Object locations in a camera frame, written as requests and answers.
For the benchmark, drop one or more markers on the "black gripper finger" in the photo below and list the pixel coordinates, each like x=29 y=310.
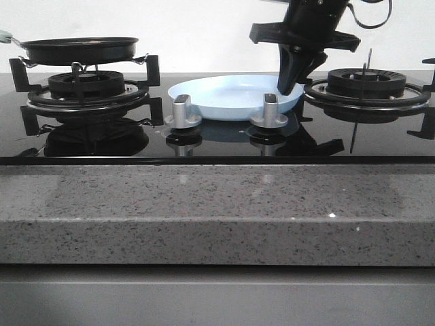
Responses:
x=294 y=67
x=315 y=61

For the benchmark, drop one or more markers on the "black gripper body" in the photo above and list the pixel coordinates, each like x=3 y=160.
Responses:
x=308 y=25

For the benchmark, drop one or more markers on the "light blue plate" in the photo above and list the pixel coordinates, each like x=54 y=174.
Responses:
x=234 y=97

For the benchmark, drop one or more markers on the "black frying pan green handle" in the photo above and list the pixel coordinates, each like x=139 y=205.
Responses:
x=85 y=50

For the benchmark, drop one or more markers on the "black burner without pan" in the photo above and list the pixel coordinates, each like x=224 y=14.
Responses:
x=332 y=91

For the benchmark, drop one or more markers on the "silver knob far from pan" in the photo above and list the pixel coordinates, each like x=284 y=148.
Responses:
x=270 y=118

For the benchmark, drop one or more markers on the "black glass gas cooktop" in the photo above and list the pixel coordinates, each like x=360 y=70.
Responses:
x=313 y=135

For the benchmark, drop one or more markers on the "black grate without pan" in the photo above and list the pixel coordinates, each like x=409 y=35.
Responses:
x=382 y=88

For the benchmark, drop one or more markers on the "silver knob near pan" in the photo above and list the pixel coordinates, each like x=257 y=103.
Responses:
x=184 y=115

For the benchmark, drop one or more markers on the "black pan support grate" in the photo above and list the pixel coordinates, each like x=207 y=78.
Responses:
x=19 y=72

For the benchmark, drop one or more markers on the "black burner under pan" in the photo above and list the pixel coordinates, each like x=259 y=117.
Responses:
x=93 y=90

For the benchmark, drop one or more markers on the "wire pan trivet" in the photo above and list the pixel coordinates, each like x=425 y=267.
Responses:
x=79 y=66

